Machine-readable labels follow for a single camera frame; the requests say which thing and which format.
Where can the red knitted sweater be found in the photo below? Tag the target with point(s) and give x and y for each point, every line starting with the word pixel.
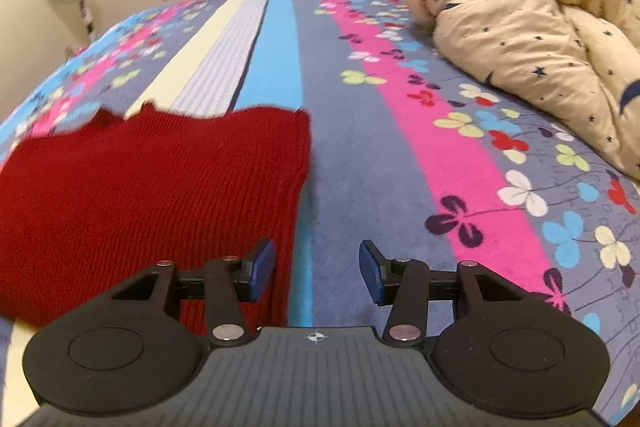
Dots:
pixel 84 210

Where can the colourful floral bed sheet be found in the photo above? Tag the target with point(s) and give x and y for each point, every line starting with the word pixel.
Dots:
pixel 405 150

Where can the cream star-patterned duvet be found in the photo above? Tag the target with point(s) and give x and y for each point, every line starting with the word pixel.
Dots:
pixel 577 60

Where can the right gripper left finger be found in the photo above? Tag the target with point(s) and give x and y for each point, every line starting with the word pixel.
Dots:
pixel 144 340

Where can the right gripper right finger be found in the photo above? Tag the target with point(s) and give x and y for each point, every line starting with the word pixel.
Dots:
pixel 490 342

